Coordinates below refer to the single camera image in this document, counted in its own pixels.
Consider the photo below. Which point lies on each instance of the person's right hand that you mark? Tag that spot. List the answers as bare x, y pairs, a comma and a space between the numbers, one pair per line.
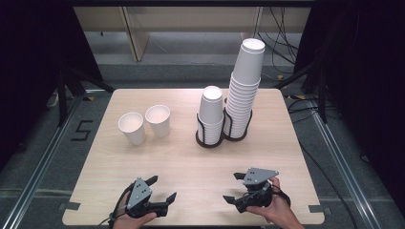
283, 214

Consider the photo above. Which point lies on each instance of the short stack of white cups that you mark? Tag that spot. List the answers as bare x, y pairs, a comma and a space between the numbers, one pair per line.
210, 108

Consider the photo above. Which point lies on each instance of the white paper cup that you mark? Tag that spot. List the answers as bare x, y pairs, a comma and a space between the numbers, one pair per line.
159, 124
133, 132

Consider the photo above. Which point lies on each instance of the grey tape strip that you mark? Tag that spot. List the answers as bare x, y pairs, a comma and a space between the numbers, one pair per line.
70, 206
318, 209

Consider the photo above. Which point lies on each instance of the tall stack of white cups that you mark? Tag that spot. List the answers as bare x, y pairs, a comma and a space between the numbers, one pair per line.
246, 70

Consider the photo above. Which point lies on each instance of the aluminium floor rail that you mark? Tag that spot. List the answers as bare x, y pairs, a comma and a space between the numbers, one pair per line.
347, 171
38, 178

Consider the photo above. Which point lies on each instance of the dark curtain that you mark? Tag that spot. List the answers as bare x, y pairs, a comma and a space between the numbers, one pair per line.
28, 63
366, 79

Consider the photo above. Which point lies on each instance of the beige wooden furniture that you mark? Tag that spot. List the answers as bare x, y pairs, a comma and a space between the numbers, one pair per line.
137, 41

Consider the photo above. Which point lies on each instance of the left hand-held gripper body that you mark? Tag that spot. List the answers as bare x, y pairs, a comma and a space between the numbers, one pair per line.
140, 194

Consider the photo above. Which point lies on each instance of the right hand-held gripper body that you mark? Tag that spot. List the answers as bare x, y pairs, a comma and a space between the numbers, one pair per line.
258, 175

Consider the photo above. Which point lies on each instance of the black metal stand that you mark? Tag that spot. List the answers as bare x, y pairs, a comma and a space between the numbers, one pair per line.
62, 95
321, 95

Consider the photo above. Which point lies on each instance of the person's left hand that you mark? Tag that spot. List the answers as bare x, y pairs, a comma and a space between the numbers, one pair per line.
127, 221

